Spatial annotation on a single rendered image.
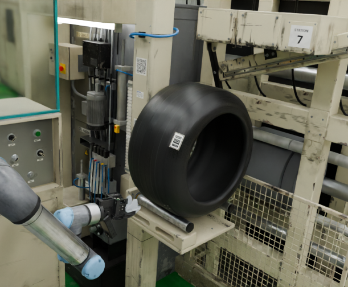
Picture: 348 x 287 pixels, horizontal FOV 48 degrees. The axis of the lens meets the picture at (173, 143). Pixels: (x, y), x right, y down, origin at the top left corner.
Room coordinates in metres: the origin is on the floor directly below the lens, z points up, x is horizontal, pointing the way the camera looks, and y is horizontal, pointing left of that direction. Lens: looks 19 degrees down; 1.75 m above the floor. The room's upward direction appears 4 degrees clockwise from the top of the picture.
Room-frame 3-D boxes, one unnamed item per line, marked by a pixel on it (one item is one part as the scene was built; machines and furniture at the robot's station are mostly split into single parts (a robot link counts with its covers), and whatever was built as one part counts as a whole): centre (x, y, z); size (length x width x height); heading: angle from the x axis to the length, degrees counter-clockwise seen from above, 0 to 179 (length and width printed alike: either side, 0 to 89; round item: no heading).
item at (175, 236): (1.57, 0.03, 0.84); 0.36 x 0.09 x 0.06; 46
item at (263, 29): (1.79, -0.37, 1.71); 0.61 x 0.25 x 0.15; 46
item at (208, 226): (1.67, -0.07, 0.80); 0.37 x 0.36 x 0.02; 136
